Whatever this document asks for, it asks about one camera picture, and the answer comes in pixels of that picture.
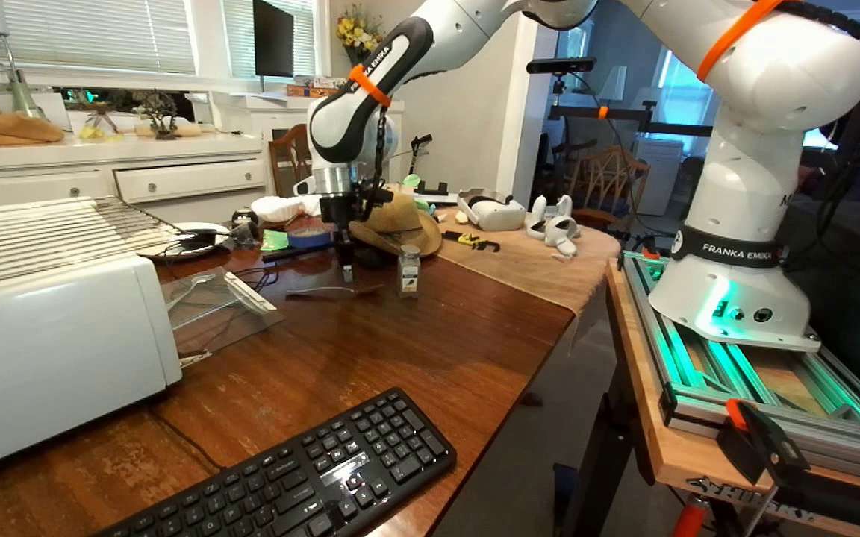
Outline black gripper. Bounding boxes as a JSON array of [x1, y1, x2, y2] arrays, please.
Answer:
[[317, 188, 393, 285]]

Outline glass mini oven door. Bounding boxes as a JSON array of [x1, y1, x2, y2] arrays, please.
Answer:
[[162, 264, 284, 357]]

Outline white mini oven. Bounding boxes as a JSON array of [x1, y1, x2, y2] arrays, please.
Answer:
[[0, 194, 188, 483]]

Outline glass jar with grey lid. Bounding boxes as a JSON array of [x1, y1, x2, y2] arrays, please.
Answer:
[[393, 248, 427, 298]]

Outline tan straw hat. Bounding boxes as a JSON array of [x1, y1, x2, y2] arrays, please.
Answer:
[[345, 188, 444, 261]]

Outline green packet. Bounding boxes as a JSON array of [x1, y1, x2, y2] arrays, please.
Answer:
[[259, 225, 293, 257]]

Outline white counter with drawer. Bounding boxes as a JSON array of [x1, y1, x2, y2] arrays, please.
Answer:
[[0, 131, 275, 231]]

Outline black computer keyboard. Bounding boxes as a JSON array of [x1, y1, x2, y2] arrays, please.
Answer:
[[99, 385, 460, 537]]

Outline yellow flower bunch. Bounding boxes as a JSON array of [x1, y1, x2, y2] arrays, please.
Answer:
[[335, 8, 384, 64]]

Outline black flat screen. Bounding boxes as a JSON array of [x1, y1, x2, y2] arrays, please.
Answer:
[[251, 0, 294, 81]]

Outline brown wooden chair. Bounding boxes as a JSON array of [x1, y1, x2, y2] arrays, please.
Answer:
[[559, 143, 653, 234]]

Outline orange black clamp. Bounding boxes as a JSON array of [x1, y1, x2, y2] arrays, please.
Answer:
[[714, 397, 813, 488]]

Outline thin black cable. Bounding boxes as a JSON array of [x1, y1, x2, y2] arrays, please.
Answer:
[[148, 404, 226, 477]]

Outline black stereo camera bar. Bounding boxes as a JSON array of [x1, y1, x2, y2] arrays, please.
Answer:
[[526, 57, 598, 78]]

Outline aluminium base frame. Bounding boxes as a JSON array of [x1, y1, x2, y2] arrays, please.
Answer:
[[617, 248, 860, 466]]

